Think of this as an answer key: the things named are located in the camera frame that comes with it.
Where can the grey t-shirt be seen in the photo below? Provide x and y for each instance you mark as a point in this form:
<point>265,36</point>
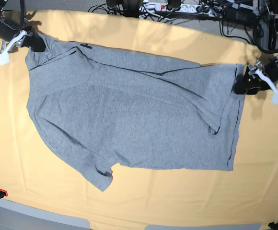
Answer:
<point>95,106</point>

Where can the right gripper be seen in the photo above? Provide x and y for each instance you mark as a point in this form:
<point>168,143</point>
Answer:
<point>31,40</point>

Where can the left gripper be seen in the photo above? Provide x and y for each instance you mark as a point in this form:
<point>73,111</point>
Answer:
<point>249,85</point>

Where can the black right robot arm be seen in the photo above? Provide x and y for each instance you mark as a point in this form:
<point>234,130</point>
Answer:
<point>7,22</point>

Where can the yellow table cloth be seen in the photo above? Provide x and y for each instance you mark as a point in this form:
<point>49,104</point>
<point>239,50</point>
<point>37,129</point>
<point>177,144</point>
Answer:
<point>33,176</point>

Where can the white power strip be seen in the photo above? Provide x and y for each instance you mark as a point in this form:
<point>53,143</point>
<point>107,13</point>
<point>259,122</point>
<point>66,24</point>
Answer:
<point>163,10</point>

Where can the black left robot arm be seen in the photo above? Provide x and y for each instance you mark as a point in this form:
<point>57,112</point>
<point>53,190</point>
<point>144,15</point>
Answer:
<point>265,32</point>

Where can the black power adapter box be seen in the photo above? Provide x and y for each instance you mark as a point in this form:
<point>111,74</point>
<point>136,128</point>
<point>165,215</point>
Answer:
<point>239,16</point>

